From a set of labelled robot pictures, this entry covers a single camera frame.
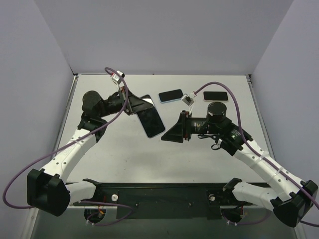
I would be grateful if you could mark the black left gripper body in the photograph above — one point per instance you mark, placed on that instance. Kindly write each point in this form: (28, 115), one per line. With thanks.
(128, 102)

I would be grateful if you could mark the black smartphone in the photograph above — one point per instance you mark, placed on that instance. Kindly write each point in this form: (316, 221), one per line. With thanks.
(151, 120)

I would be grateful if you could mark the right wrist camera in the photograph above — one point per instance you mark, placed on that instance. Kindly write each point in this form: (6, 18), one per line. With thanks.
(188, 100)

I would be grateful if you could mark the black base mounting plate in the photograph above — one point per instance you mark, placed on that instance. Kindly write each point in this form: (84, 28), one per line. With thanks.
(166, 200)

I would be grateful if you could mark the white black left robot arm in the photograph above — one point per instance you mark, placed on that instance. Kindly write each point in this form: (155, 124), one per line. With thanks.
(47, 189)

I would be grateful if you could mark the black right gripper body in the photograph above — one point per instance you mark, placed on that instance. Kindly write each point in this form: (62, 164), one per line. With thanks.
(186, 126)

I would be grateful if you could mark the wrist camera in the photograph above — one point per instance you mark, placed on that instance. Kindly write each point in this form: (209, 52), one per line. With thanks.
(117, 78)
(188, 100)

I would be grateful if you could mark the phone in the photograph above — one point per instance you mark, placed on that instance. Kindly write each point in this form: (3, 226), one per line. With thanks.
(170, 96)
(215, 96)

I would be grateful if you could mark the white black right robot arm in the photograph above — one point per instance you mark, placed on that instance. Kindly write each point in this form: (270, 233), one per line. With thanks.
(287, 196)

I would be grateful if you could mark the phone in cream case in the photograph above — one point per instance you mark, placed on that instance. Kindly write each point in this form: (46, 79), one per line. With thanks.
(215, 96)

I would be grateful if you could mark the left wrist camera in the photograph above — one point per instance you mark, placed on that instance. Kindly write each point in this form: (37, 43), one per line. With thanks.
(117, 78)

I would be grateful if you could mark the aluminium table edge rail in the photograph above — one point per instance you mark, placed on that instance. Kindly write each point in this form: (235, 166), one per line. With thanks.
(34, 211)

